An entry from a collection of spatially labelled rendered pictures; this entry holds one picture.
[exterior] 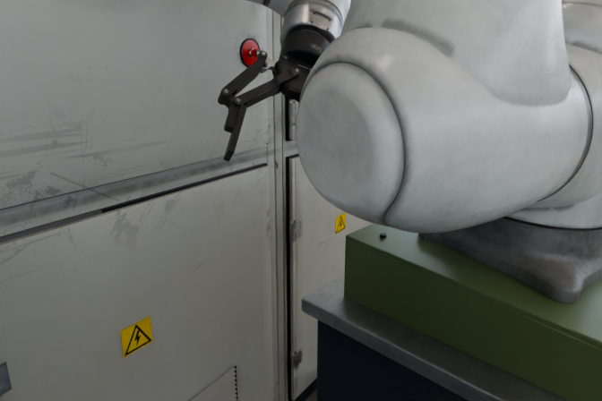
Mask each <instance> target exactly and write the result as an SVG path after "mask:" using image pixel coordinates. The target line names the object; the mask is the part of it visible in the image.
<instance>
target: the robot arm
mask: <svg viewBox="0 0 602 401"><path fill-rule="evenodd" d="M246 1H251V2H255V3H257V4H262V5H264V6H266V7H268V8H270V9H272V10H273V11H274V12H276V13H278V14H279V15H281V16H282V17H283V18H284V22H283V26H282V30H281V33H280V37H279V41H280V44H281V47H282V49H281V51H280V55H279V61H278V62H275V61H273V60H271V59H270V58H268V57H267V56H268V54H267V53H266V52H265V51H261V52H260V53H259V55H258V56H257V58H256V61H255V62H254V63H253V64H251V65H250V66H249V67H247V68H246V69H245V70H244V71H243V72H241V73H240V74H239V75H238V76H237V77H236V78H235V79H234V80H233V81H231V82H230V83H229V84H228V85H226V86H225V87H224V88H223V89H222V90H221V92H220V94H219V98H218V102H219V103H220V104H221V105H225V106H226V107H227V108H228V117H227V120H226V122H225V125H224V130H225V131H226V132H230V133H231V134H230V138H229V141H228V146H227V149H226V153H225V156H224V158H223V159H224V160H226V161H229V160H230V159H231V157H232V156H233V154H234V152H235V149H236V145H237V140H238V137H239V133H240V131H241V127H242V124H243V121H244V118H245V112H246V109H247V108H248V107H250V106H252V105H254V104H256V103H258V102H260V101H262V100H264V99H266V98H268V97H270V96H272V97H273V96H275V95H277V94H279V93H282V94H283V95H284V97H285V98H289V99H294V100H295V101H297V102H298V103H299V104H298V111H297V125H296V138H297V151H298V155H299V157H300V161H301V164H302V166H303V169H304V170H305V174H306V176H307V177H308V179H309V181H310V183H311V184H312V186H313V187H314V188H315V190H316V191H318V192H319V193H320V195H321V196H322V197H324V199H326V200H327V201H328V202H329V203H331V204H332V205H334V206H335V207H337V208H338V209H341V210H343V211H345V212H347V213H349V214H350V215H352V216H355V217H357V218H361V219H363V220H365V221H368V222H371V223H375V224H377V225H381V226H389V227H393V228H396V229H399V230H401V231H407V232H411V233H418V235H419V236H420V237H421V238H423V239H425V240H427V241H430V242H433V243H439V244H440V245H443V246H446V247H448V248H450V249H452V250H454V251H456V252H459V253H461V254H463V255H465V256H467V257H470V258H471V259H473V260H476V261H478V262H480V263H483V264H485V265H487V266H488V267H490V268H492V269H496V270H498V271H500V272H502V273H504V274H505V275H507V276H510V277H513V278H515V279H517V280H519V281H520V282H523V283H525V284H527V285H528V286H531V287H533V288H534V289H536V290H537V291H539V292H540V293H541V294H543V295H544V296H546V297H548V298H550V299H552V300H554V301H557V302H559V303H576V302H578V301H579V297H580V294H581V291H582V290H583V289H585V288H586V287H588V286H590V285H592V284H593V283H595V282H596V281H598V280H599V279H601V278H602V0H246ZM344 21H345V22H344ZM343 22H344V25H343ZM342 26H343V28H342ZM268 70H272V74H273V76H274V78H273V79H272V80H271V81H268V82H266V83H264V84H262V85H260V86H258V87H256V88H254V89H252V90H249V91H247V92H245V93H243V94H241V95H239V96H237V97H235V95H236V94H237V93H238V92H240V91H241V90H242V89H243V88H244V87H246V86H247V85H248V84H249V83H250V82H251V81H253V80H254V79H255V78H256V77H257V76H258V74H259V73H266V72H267V71H268Z"/></svg>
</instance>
